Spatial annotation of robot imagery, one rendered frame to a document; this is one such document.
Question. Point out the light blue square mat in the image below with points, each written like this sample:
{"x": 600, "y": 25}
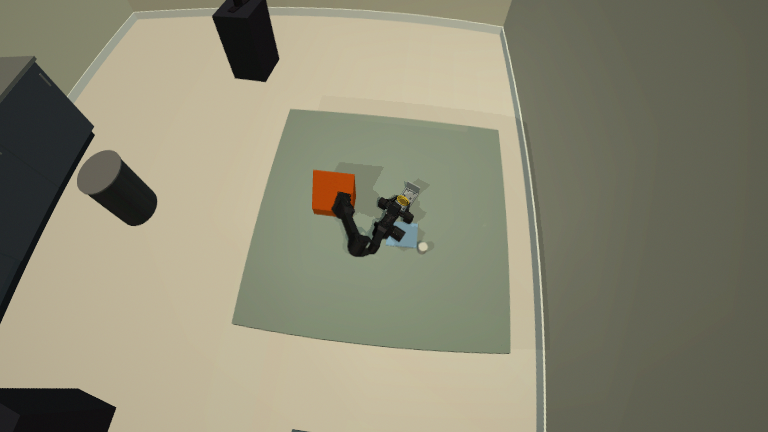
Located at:
{"x": 409, "y": 239}

